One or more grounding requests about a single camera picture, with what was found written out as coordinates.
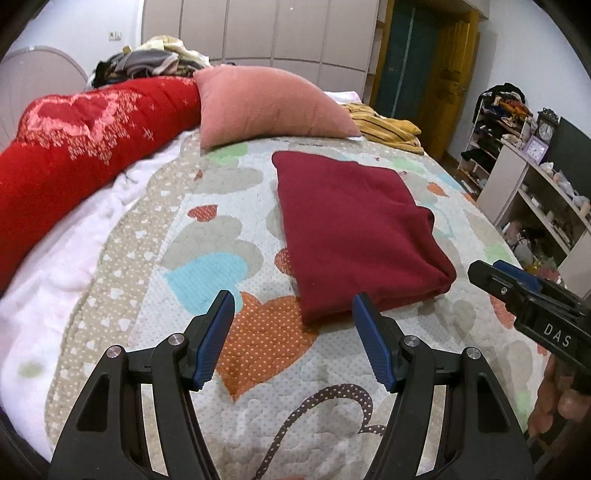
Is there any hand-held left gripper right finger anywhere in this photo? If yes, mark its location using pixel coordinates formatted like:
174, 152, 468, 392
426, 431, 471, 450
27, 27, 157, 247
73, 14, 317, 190
352, 292, 536, 480

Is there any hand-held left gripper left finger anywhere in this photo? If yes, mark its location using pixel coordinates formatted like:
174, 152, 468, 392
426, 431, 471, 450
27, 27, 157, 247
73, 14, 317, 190
48, 290, 236, 480

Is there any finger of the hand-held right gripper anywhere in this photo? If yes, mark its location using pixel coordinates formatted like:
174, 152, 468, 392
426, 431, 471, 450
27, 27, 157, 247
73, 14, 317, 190
492, 261, 543, 292
467, 261, 525, 305

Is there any maroon fleece sweater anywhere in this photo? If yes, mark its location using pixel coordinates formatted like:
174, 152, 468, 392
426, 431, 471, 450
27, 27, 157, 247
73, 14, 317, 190
271, 150, 458, 326

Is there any pile of mixed clothes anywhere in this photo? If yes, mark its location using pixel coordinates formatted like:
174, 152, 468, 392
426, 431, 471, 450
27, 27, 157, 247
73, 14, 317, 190
88, 38, 213, 88

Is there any person's right hand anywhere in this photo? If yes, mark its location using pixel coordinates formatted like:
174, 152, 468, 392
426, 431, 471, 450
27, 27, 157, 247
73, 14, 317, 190
529, 355, 591, 437

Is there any white shelf unit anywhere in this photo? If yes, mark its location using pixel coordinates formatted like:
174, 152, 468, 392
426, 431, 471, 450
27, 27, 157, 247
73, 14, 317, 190
475, 138, 591, 259

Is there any heart-patterned quilted bedspread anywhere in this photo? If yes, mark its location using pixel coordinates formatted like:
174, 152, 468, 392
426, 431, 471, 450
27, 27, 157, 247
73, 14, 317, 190
44, 129, 555, 480

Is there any purple square clock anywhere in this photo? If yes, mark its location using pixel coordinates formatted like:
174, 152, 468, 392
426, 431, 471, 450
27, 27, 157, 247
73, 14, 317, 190
524, 135, 549, 164

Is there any dark green board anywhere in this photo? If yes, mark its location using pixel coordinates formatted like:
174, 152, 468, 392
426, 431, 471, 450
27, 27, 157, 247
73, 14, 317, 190
547, 115, 591, 195

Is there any dark ornate table clock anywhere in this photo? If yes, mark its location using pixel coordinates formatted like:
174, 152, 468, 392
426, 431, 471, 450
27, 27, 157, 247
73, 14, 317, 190
536, 107, 560, 141

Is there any cluttered shoe rack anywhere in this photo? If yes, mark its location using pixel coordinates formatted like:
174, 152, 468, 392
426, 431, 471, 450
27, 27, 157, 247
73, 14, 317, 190
455, 83, 539, 195

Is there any white fluffy blanket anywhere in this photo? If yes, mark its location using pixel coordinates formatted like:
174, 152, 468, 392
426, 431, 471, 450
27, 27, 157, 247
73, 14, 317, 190
0, 134, 185, 462

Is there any yellow striped garment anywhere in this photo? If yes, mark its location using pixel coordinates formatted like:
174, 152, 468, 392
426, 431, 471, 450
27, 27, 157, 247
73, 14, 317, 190
339, 102, 426, 155

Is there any yellow wooden door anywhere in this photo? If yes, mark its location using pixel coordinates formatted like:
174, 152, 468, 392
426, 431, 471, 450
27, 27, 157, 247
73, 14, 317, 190
418, 14, 481, 160

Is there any dark teal door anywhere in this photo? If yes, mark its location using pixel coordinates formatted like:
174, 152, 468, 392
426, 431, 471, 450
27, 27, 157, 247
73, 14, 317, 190
372, 0, 444, 121

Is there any red floral quilt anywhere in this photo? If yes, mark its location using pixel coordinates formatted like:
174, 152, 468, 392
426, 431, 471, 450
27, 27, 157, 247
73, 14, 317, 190
0, 76, 204, 291

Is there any beige panelled wardrobe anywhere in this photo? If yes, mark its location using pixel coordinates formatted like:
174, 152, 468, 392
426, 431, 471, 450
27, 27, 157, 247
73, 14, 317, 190
141, 0, 386, 95

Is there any pink corduroy pillow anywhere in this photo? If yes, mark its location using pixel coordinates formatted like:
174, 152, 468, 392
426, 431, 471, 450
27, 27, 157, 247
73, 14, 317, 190
193, 66, 363, 151

